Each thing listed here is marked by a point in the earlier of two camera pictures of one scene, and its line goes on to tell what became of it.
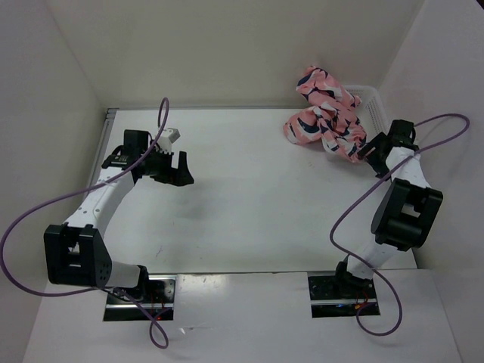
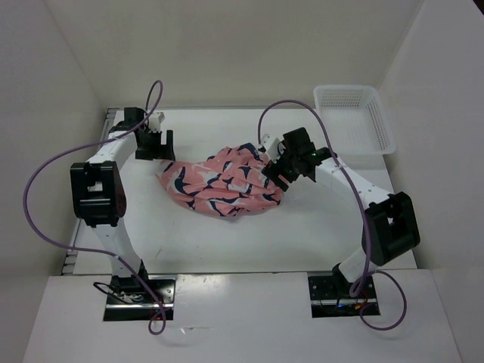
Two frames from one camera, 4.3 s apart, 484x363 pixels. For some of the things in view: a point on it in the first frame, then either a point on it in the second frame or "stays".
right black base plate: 330,299 stays
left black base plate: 159,302 stays
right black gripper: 382,170 → 272,172
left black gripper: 174,176 → 162,151
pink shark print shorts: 334,119 → 229,184
